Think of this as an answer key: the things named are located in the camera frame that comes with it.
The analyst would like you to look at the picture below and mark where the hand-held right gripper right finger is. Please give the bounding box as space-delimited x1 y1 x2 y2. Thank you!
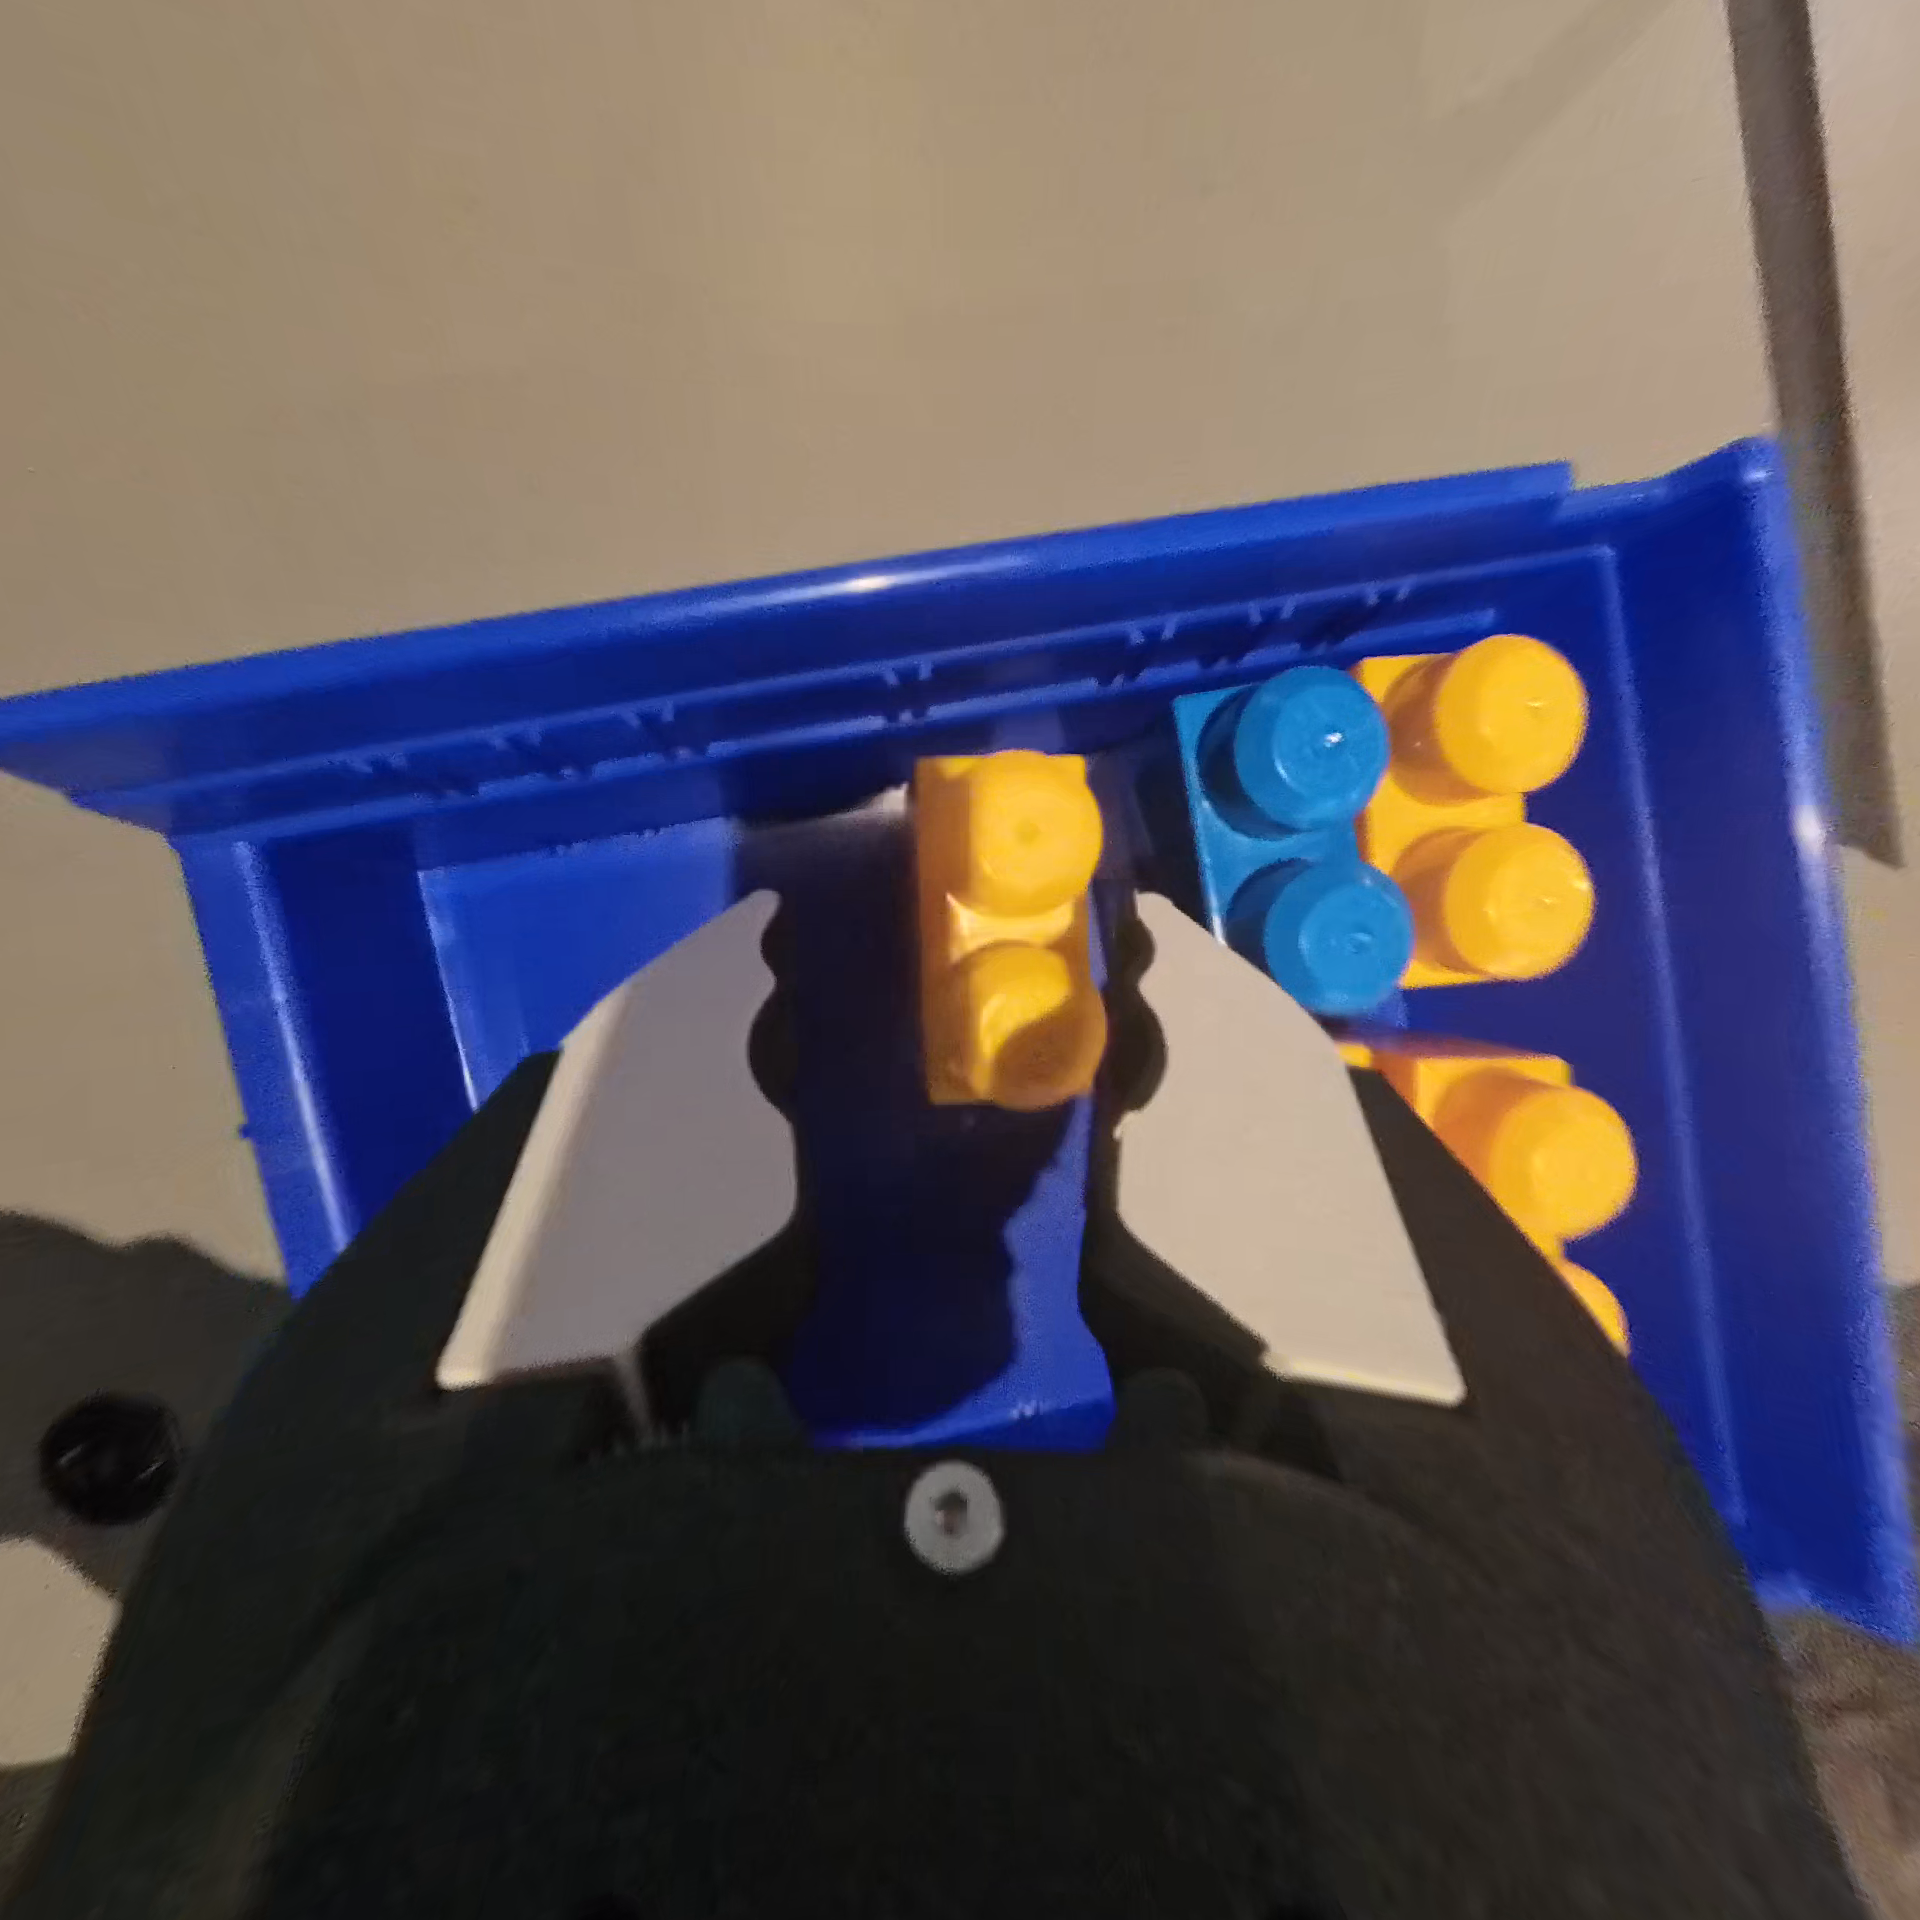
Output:
1084 893 1471 1408

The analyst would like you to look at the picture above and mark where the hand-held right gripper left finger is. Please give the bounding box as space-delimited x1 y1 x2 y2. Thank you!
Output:
434 891 819 1397

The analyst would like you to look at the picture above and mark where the yellow two-stud mega block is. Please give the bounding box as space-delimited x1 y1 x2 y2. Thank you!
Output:
909 749 1114 1112
1351 632 1595 991
1336 1043 1641 1359

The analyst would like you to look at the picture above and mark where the blue plastic bin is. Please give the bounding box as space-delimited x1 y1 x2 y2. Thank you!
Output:
0 433 1893 1637

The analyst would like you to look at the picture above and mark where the blue two-stud mega block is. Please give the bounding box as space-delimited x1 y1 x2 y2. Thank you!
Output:
1173 663 1419 1022

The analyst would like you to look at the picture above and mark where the black table grommet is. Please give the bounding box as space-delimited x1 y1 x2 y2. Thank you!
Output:
37 1392 184 1524

